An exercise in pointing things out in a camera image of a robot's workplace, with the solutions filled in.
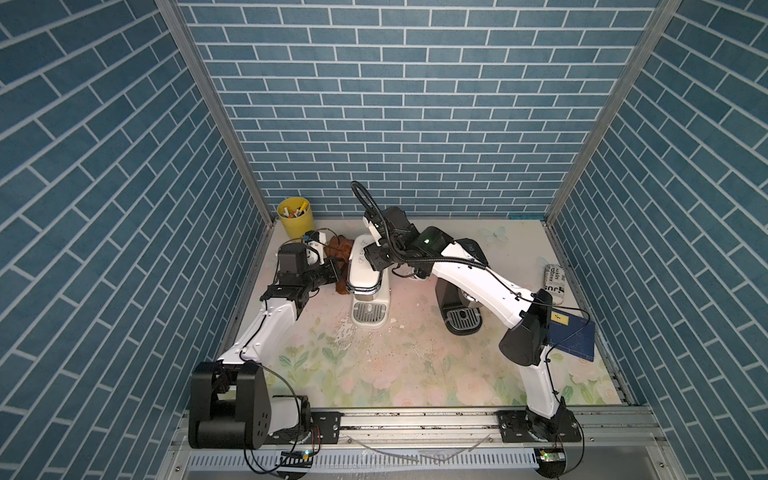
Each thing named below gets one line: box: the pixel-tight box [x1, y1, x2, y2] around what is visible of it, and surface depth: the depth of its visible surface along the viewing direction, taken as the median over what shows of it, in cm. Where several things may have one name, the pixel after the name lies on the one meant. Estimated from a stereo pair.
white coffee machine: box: [346, 234, 391, 329], surface depth 82 cm
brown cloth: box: [324, 235, 354, 295], surface depth 83 cm
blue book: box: [549, 308, 595, 362], surface depth 91 cm
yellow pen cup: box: [277, 197, 315, 240], surface depth 108 cm
